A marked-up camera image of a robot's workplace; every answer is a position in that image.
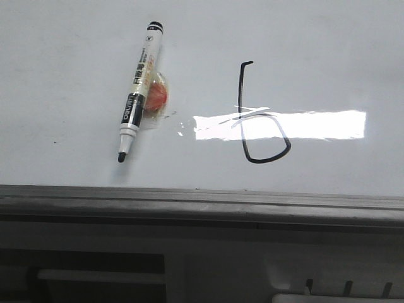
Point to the white metal stand frame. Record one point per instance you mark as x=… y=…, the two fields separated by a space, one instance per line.
x=82 y=262

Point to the grey aluminium marker tray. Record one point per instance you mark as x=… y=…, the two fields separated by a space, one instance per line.
x=201 y=208

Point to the black and white whiteboard marker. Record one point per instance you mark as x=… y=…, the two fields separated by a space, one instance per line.
x=144 y=75

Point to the white whiteboard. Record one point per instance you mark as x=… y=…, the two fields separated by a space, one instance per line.
x=280 y=96

